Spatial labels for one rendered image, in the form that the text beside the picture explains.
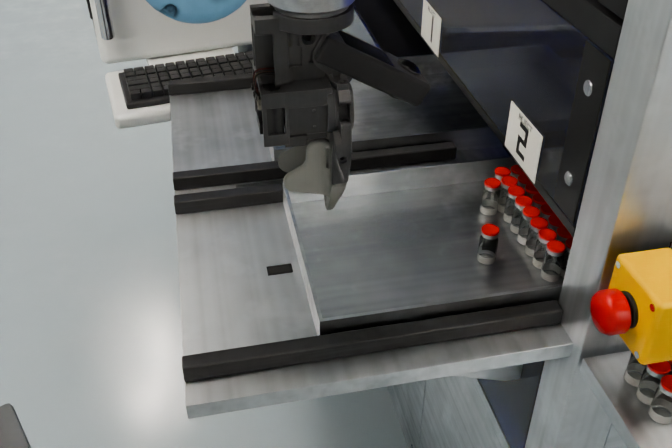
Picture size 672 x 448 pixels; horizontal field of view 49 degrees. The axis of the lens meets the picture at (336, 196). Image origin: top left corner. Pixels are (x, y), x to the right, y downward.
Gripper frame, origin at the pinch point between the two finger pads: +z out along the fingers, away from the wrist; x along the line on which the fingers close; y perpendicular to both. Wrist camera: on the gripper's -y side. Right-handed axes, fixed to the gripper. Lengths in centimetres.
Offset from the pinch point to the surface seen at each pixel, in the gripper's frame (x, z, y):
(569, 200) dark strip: 4.6, 0.7, -23.0
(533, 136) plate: -4.6, -1.5, -22.9
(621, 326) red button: 20.0, 2.8, -20.7
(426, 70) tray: -54, 14, -27
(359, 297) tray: -0.1, 14.3, -2.7
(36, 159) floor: -189, 102, 73
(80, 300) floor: -108, 102, 52
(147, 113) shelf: -64, 22, 22
